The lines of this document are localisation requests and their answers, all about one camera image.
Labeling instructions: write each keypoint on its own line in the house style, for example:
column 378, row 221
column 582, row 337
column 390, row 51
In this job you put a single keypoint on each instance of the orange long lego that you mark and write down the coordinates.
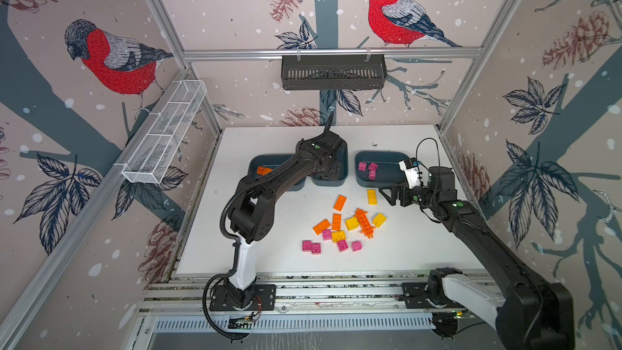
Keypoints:
column 339, row 203
column 336, row 222
column 262, row 171

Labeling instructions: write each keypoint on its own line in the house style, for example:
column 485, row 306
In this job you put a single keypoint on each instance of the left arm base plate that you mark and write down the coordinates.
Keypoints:
column 227, row 298

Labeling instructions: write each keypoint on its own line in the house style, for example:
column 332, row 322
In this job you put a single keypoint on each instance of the yellow long lego brick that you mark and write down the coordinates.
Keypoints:
column 372, row 197

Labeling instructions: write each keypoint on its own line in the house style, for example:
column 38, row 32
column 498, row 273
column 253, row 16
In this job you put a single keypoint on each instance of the right teal bin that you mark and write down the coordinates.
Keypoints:
column 388, row 172

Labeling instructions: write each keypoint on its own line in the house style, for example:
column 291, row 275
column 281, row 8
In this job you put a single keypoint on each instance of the black hanging wall basket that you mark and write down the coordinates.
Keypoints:
column 333, row 72

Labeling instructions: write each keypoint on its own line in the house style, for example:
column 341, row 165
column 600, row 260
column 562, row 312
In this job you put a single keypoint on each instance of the white wire mesh shelf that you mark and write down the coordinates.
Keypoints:
column 156, row 150

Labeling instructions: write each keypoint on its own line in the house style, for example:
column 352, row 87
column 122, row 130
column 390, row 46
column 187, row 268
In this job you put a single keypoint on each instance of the orange long lego diagonal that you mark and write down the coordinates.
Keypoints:
column 322, row 226

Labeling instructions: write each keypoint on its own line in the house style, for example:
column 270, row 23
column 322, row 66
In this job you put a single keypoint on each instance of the yellow square lego right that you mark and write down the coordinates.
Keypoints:
column 379, row 220

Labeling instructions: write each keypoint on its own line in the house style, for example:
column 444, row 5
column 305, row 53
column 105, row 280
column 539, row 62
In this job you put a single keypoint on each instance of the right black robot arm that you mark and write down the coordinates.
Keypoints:
column 530, row 312

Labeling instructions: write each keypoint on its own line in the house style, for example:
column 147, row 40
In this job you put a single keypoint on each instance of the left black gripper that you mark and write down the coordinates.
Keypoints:
column 334, row 173

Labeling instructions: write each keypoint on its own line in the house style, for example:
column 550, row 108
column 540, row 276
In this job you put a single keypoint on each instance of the middle teal bin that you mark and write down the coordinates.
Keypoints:
column 341, row 152

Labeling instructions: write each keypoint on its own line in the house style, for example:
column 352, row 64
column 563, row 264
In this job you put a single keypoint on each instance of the pink lego bottom left pair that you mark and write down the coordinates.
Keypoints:
column 316, row 248

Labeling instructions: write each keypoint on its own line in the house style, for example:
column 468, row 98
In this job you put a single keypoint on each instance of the pink lego top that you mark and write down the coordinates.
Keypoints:
column 372, row 166

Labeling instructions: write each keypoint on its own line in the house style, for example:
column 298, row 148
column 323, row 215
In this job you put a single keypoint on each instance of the pink lego under diagonal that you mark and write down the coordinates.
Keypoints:
column 327, row 235

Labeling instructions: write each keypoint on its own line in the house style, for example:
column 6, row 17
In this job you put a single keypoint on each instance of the orange fence lego piece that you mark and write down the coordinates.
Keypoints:
column 366, row 228

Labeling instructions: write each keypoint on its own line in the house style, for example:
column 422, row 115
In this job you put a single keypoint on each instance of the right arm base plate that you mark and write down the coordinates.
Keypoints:
column 418, row 295

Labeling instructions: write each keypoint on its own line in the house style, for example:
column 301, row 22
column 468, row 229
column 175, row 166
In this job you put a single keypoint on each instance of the teal bin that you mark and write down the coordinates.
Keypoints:
column 388, row 172
column 341, row 152
column 267, row 161

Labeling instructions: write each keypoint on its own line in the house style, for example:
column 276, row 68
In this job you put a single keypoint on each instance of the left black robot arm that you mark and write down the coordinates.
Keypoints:
column 249, row 215

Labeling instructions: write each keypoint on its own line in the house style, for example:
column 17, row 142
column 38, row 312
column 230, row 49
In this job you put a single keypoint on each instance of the yellow square lego centre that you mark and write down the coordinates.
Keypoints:
column 351, row 223

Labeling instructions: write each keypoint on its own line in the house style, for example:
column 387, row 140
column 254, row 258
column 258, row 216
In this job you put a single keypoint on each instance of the left teal bin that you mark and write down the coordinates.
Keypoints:
column 267, row 161

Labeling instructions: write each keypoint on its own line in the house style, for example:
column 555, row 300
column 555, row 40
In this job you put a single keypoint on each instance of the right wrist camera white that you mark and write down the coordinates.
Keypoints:
column 411, row 170

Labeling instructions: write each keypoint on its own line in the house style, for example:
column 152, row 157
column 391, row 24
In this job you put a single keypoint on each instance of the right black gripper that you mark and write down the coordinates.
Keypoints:
column 405, row 189

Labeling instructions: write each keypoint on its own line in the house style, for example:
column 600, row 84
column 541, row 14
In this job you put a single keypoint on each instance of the yellow lego bottom centre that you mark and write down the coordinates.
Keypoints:
column 338, row 236

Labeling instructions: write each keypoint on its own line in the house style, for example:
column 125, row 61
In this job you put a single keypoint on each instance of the yellow square lego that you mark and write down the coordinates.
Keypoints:
column 379, row 220
column 351, row 223

